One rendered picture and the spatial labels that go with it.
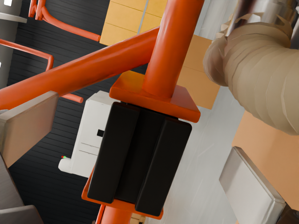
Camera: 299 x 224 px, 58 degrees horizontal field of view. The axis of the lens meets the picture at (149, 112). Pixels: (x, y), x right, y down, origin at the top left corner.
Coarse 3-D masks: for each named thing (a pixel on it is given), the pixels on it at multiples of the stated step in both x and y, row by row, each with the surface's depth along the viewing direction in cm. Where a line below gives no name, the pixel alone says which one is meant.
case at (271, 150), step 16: (240, 128) 37; (256, 128) 32; (272, 128) 29; (240, 144) 35; (256, 144) 31; (272, 144) 28; (288, 144) 25; (256, 160) 30; (272, 160) 27; (288, 160) 24; (272, 176) 26; (288, 176) 24; (288, 192) 23
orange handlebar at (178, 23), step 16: (176, 0) 16; (192, 0) 16; (176, 16) 16; (192, 16) 16; (160, 32) 17; (176, 32) 16; (192, 32) 17; (160, 48) 17; (176, 48) 17; (160, 64) 17; (176, 64) 17; (144, 80) 18; (160, 80) 17; (176, 80) 18; (160, 96) 18; (112, 208) 20
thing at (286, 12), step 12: (240, 0) 18; (252, 0) 17; (264, 0) 17; (276, 0) 17; (288, 0) 17; (240, 12) 18; (252, 12) 17; (264, 12) 17; (276, 12) 17; (288, 12) 17; (240, 24) 18
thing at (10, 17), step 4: (0, 12) 883; (0, 16) 845; (4, 16) 867; (8, 16) 889; (12, 16) 913; (16, 16) 949; (12, 20) 921; (16, 20) 946; (20, 20) 974; (24, 20) 1002
